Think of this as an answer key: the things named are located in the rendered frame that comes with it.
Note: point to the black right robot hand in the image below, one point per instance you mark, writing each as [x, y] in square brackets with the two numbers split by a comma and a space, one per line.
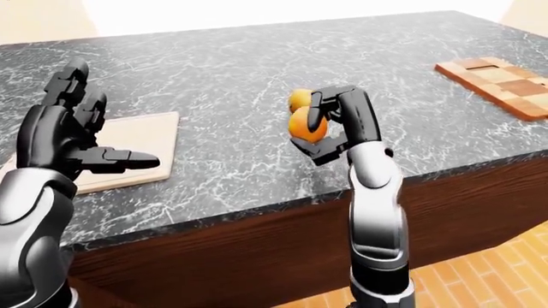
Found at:
[357, 118]

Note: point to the plain light wooden cutting board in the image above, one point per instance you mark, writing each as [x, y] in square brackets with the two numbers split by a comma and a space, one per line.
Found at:
[137, 150]

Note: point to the checkered wooden cutting board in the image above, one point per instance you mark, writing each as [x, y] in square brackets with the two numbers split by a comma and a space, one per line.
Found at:
[501, 85]

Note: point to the small orange tangerine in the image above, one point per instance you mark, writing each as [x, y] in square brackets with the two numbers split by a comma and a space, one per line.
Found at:
[299, 99]

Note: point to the dark wood kitchen island cabinet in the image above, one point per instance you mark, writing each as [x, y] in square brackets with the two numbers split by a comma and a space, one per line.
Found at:
[257, 247]

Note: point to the large orange fruit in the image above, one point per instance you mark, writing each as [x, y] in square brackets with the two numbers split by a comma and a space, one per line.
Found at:
[306, 123]

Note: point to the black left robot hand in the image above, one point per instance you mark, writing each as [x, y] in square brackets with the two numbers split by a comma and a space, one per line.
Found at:
[51, 128]

